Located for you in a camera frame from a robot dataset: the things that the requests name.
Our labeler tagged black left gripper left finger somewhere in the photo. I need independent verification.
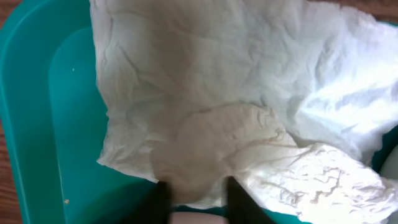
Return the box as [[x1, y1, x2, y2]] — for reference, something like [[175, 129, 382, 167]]
[[121, 182, 172, 224]]

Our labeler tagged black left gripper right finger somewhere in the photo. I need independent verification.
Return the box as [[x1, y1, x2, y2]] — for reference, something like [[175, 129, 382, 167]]
[[226, 176, 275, 224]]

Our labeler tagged large white plate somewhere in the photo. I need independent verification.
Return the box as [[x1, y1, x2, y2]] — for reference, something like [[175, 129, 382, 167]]
[[169, 212, 228, 224]]

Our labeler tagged white napkin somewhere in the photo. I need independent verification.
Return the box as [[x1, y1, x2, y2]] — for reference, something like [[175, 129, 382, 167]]
[[90, 0, 397, 223]]

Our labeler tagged teal serving tray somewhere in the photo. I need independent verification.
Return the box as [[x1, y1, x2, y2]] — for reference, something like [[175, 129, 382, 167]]
[[1, 1, 310, 223]]

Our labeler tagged grey bowl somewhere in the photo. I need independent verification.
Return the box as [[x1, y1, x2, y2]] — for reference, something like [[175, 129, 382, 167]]
[[379, 146, 398, 180]]

